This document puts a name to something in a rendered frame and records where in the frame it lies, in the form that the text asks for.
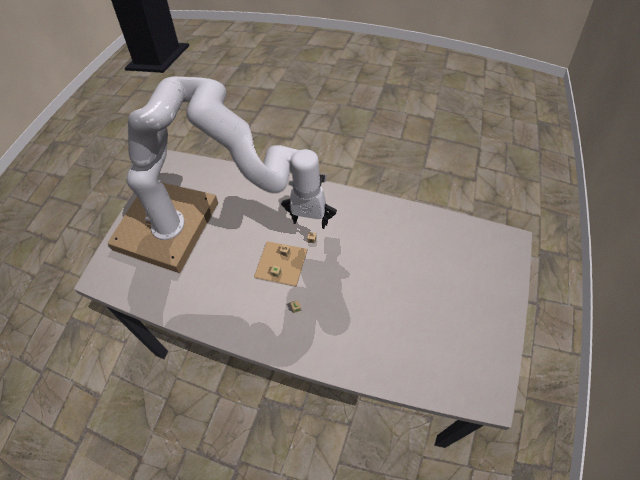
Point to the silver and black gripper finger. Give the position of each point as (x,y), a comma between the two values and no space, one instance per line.
(327,215)
(286,205)

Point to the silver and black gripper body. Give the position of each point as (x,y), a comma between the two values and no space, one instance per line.
(306,207)

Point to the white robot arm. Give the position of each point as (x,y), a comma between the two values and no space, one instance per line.
(207,112)

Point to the tan square mat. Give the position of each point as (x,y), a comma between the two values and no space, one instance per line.
(291,265)

